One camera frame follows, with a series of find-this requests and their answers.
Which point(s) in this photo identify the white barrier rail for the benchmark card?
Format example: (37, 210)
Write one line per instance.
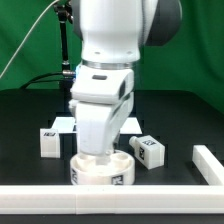
(207, 164)
(143, 199)

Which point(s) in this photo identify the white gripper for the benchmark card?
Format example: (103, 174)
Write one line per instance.
(101, 102)

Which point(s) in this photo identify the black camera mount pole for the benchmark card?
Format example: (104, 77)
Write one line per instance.
(64, 14)

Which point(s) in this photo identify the white right barrier rail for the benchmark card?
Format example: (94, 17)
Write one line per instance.
(207, 164)

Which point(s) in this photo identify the white round stool seat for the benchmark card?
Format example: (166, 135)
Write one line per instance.
(118, 168)

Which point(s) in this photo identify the white front barrier rail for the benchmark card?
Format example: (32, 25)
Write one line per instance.
(143, 199)

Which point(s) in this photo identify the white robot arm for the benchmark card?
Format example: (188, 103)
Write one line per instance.
(113, 31)

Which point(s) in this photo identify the paper sheet with markers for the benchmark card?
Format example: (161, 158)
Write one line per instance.
(66, 125)

